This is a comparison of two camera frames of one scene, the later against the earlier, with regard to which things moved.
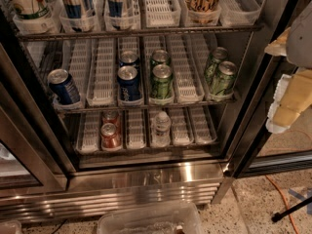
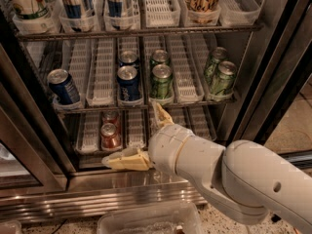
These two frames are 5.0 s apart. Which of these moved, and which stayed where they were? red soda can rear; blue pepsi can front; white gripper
Moved: white gripper
Stayed: blue pepsi can front; red soda can rear
